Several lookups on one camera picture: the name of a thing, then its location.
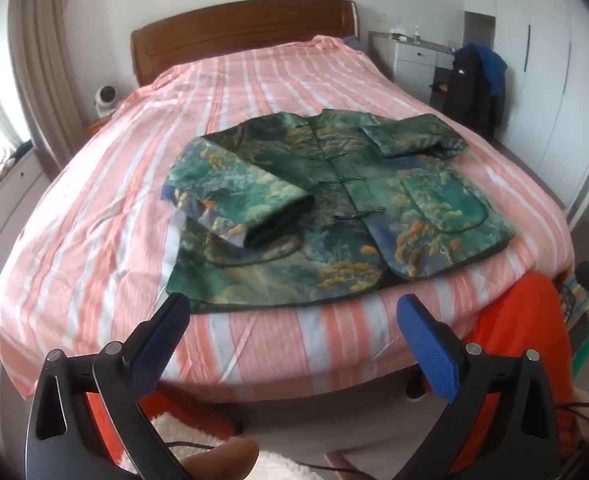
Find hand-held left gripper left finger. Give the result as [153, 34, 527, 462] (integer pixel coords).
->
[26, 292, 195, 480]

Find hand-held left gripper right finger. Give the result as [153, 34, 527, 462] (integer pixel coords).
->
[395, 294, 562, 480]

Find green printed padded jacket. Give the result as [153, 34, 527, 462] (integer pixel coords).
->
[162, 109, 516, 315]

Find person's left hand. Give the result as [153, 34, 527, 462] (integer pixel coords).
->
[182, 439, 260, 480]

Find colourful printed box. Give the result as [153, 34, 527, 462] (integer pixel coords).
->
[558, 280, 589, 343]

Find orange fleece garment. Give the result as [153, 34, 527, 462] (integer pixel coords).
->
[87, 274, 576, 480]

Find white fluffy cloth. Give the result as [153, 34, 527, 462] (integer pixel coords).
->
[149, 412, 325, 480]

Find pink striped bed sheet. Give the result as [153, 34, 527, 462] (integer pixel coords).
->
[0, 35, 575, 401]

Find white wardrobe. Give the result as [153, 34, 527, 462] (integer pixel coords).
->
[461, 0, 589, 211]

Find white window seat cabinet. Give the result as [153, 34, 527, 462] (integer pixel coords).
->
[0, 149, 55, 411]

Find black jacket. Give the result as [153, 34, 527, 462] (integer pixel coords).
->
[441, 45, 495, 137]

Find blue garment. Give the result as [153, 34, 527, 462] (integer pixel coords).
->
[467, 44, 508, 101]

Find wooden nightstand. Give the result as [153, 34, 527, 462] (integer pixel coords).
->
[85, 116, 116, 137]

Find striped cushion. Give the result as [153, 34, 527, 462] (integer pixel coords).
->
[0, 142, 35, 191]

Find small white fan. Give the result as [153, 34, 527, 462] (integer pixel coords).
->
[93, 85, 122, 118]

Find white bedside drawer unit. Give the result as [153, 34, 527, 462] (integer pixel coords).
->
[369, 30, 457, 111]

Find beige curtain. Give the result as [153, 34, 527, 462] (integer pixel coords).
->
[9, 0, 88, 168]

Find wooden headboard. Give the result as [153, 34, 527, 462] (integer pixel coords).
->
[130, 0, 362, 86]

